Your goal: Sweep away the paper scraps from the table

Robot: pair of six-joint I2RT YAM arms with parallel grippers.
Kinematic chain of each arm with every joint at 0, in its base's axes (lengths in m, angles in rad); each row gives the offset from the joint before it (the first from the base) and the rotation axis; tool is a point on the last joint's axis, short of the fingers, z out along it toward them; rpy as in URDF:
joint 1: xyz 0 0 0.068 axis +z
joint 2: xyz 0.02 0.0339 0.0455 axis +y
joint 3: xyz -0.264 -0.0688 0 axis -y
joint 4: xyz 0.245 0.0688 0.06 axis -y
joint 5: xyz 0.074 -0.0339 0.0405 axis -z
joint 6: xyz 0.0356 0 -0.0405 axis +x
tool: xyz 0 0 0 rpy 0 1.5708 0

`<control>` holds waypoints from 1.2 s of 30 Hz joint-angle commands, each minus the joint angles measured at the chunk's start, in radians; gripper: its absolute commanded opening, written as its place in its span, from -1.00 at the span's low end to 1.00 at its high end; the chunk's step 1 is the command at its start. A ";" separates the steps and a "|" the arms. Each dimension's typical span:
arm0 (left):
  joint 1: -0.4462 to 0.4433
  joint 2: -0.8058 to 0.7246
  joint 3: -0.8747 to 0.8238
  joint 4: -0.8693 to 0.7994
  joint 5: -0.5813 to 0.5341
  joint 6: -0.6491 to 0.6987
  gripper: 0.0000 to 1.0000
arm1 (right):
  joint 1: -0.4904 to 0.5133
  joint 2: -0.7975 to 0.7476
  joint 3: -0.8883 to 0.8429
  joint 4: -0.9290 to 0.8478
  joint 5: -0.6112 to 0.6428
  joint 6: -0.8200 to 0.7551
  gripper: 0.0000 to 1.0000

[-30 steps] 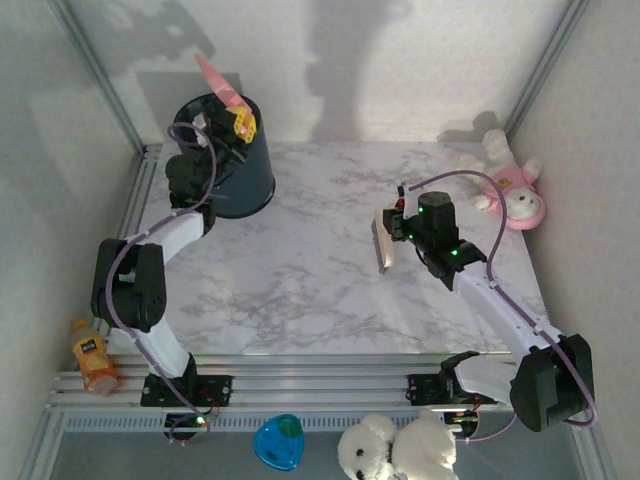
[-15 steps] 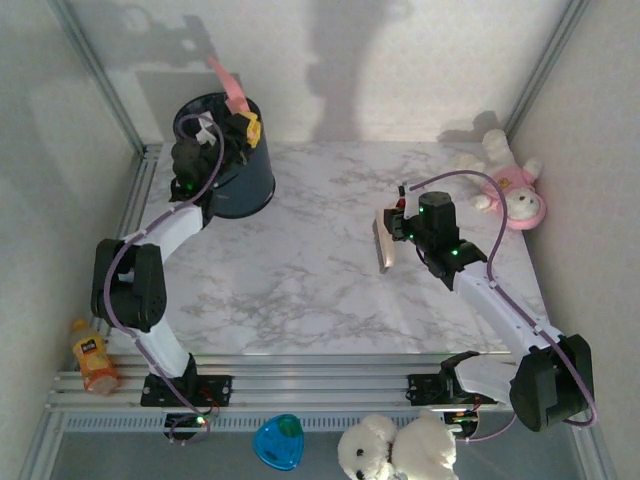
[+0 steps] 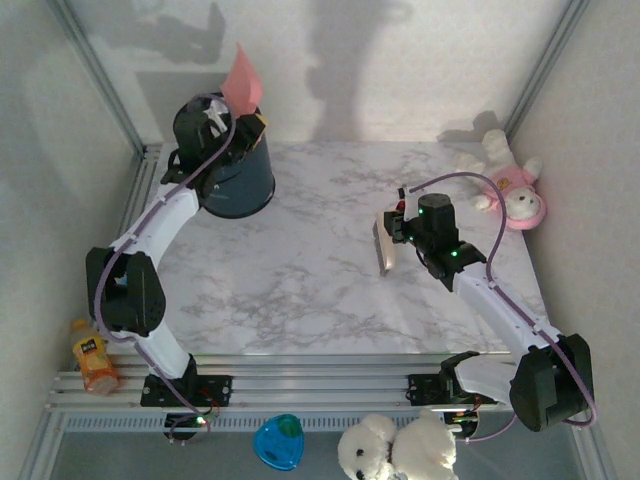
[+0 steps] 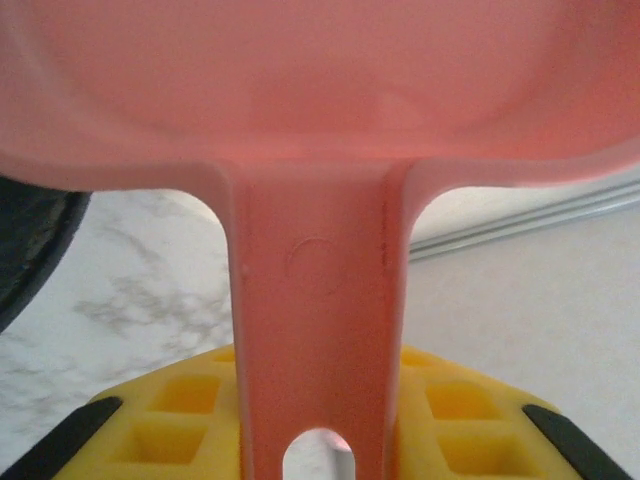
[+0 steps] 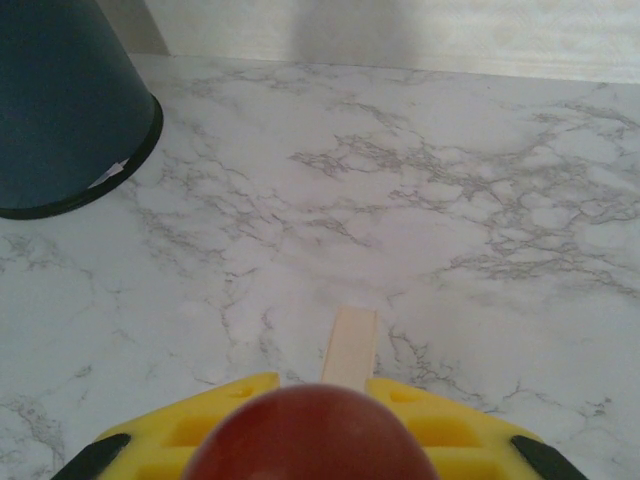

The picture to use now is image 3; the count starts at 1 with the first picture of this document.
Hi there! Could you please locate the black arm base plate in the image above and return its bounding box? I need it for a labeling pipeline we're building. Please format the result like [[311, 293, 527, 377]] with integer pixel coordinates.
[[139, 374, 234, 409], [407, 372, 499, 407]]

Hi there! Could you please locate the white plush bear pink shirt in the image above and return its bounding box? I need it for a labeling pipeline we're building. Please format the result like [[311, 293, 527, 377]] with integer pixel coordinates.
[[453, 128, 549, 233]]

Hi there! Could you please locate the orange juice bottle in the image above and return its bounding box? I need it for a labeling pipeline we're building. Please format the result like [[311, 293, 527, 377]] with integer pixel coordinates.
[[69, 318, 121, 398]]

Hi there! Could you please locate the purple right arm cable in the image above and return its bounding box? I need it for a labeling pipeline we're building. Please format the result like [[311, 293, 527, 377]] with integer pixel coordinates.
[[407, 171, 601, 445]]

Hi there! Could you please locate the white plush dog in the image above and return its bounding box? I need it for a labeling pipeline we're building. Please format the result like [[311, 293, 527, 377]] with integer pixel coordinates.
[[337, 410, 460, 480]]

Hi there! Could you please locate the dark blue trash bin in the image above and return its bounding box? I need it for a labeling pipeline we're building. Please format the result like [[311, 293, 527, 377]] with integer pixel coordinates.
[[172, 92, 277, 220]]

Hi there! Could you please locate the blue translucent plastic dish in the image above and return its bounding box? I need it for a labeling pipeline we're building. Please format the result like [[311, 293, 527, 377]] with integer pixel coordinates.
[[252, 413, 305, 473]]

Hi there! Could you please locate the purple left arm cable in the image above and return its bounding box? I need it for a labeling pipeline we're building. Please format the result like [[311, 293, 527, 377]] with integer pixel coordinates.
[[93, 107, 239, 445]]

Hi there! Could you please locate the pink plastic dustpan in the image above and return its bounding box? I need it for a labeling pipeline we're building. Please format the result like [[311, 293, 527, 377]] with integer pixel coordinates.
[[219, 42, 265, 116]]

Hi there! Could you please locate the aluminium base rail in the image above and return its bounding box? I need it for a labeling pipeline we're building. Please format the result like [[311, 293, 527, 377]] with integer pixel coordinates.
[[47, 352, 594, 416]]

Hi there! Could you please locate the cream hand brush red-tipped handle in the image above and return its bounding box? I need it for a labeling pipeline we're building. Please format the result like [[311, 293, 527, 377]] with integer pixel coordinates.
[[372, 198, 407, 278]]

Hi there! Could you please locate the aluminium frame post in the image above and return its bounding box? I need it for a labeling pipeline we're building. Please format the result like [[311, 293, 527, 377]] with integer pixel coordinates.
[[19, 414, 66, 480], [502, 0, 591, 149], [567, 407, 619, 480], [47, 0, 149, 159]]

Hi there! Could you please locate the aluminium side rail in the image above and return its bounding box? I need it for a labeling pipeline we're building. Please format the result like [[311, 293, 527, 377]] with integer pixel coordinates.
[[114, 143, 164, 241]]

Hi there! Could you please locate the white slotted cable duct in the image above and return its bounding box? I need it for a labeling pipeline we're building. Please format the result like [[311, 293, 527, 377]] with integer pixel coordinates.
[[59, 412, 451, 434]]

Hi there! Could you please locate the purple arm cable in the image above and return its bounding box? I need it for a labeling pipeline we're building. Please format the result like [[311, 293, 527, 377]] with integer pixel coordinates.
[[93, 107, 239, 445], [407, 171, 601, 445]]

